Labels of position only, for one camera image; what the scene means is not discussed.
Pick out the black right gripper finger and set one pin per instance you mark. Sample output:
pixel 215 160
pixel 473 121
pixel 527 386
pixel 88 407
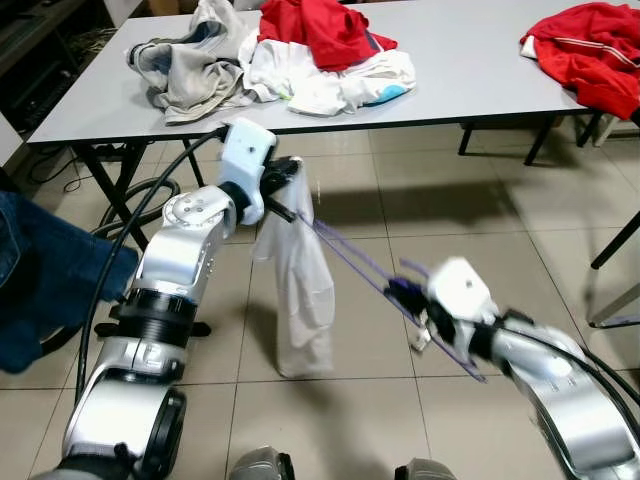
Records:
pixel 398 289
pixel 403 308

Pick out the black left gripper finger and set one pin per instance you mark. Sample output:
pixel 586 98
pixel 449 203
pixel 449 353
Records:
pixel 294 182
pixel 291 165

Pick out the purple plastic clothes hanger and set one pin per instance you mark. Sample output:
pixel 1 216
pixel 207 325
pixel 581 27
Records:
pixel 350 258

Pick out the white shirt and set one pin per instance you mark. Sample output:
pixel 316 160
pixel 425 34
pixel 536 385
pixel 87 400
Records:
pixel 300 290

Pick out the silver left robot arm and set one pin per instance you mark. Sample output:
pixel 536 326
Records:
pixel 180 250

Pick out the white crumpled garment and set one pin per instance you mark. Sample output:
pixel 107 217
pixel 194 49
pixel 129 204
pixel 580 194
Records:
pixel 290 85

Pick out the plain red shirt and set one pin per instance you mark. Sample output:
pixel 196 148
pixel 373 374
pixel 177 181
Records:
pixel 320 30

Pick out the grey crumpled garment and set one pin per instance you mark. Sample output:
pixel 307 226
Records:
pixel 190 70

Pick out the black stand base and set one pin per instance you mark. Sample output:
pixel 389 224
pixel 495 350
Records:
pixel 200 328

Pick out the grey right robot leg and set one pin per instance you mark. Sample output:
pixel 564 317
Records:
pixel 425 470

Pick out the grey robot leg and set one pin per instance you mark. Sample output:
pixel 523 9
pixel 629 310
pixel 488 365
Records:
pixel 425 470
pixel 260 465

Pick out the grey left robot leg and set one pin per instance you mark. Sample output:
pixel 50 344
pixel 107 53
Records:
pixel 260 465

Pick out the person leg in blue jeans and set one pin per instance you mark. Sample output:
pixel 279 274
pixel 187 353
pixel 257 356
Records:
pixel 50 270

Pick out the red garment with white stripe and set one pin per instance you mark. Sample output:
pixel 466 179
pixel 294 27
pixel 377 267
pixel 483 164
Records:
pixel 590 55

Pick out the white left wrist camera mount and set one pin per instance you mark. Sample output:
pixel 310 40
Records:
pixel 245 160

